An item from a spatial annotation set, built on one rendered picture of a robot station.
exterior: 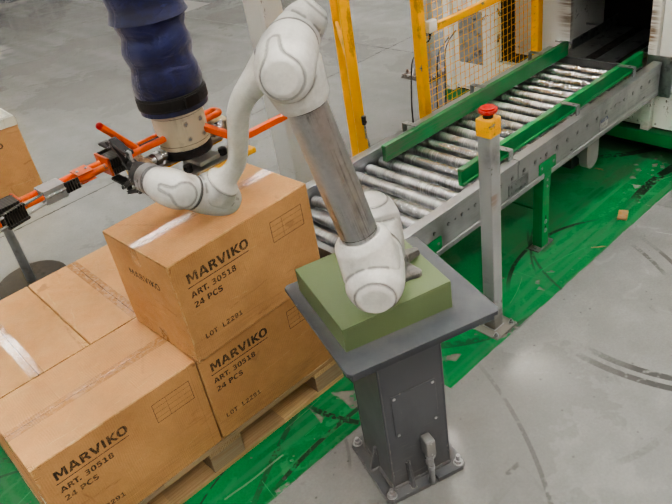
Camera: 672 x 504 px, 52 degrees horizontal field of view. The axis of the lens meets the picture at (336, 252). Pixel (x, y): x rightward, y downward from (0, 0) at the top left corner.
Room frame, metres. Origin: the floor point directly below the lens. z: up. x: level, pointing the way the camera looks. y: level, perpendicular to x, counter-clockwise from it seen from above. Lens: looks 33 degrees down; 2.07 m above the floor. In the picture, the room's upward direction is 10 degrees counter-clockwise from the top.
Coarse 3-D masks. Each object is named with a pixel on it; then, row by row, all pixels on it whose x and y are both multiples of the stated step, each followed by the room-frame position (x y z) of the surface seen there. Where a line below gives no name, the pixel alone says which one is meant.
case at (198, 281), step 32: (256, 192) 2.16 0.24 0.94; (288, 192) 2.12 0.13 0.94; (128, 224) 2.09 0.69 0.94; (160, 224) 2.05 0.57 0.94; (192, 224) 2.02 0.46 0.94; (224, 224) 1.98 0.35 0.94; (256, 224) 2.01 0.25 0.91; (288, 224) 2.09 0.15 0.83; (128, 256) 1.97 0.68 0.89; (160, 256) 1.85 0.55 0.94; (192, 256) 1.84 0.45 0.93; (224, 256) 1.91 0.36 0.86; (256, 256) 1.99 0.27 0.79; (288, 256) 2.07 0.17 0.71; (128, 288) 2.05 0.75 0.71; (160, 288) 1.85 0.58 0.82; (192, 288) 1.82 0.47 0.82; (224, 288) 1.89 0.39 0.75; (256, 288) 1.97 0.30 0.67; (160, 320) 1.92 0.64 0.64; (192, 320) 1.79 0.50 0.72; (224, 320) 1.87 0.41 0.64; (256, 320) 1.94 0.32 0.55; (192, 352) 1.80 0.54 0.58
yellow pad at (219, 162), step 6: (222, 150) 2.10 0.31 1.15; (252, 150) 2.13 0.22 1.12; (222, 156) 2.10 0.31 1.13; (210, 162) 2.07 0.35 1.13; (216, 162) 2.06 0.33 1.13; (222, 162) 2.06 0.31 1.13; (186, 168) 2.01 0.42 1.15; (192, 168) 2.03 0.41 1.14; (198, 168) 2.04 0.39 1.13; (204, 168) 2.03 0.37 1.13; (210, 168) 2.03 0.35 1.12; (198, 174) 2.01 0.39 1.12
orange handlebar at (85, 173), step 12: (216, 108) 2.23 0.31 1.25; (276, 120) 2.05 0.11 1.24; (216, 132) 2.05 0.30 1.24; (252, 132) 1.99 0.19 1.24; (144, 144) 2.03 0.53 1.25; (156, 144) 2.04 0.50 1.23; (84, 168) 1.92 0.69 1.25; (96, 168) 1.92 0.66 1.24; (60, 180) 1.88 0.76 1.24; (84, 180) 1.88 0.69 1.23; (36, 192) 1.83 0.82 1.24
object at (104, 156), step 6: (102, 150) 2.01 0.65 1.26; (108, 150) 2.02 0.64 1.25; (96, 156) 1.98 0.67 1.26; (102, 156) 1.95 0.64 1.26; (108, 156) 1.97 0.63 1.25; (114, 156) 1.96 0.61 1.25; (102, 162) 1.95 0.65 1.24; (108, 162) 1.93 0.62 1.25; (114, 162) 1.93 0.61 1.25; (120, 162) 1.95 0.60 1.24; (108, 168) 1.93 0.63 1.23; (114, 168) 1.93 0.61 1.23; (120, 168) 1.94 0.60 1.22
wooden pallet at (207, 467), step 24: (312, 384) 2.10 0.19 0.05; (264, 408) 1.92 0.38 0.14; (288, 408) 2.01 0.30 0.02; (240, 432) 1.93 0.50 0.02; (264, 432) 1.91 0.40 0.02; (216, 456) 1.77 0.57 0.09; (240, 456) 1.82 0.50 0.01; (24, 480) 1.86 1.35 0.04; (168, 480) 1.65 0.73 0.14; (192, 480) 1.74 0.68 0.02
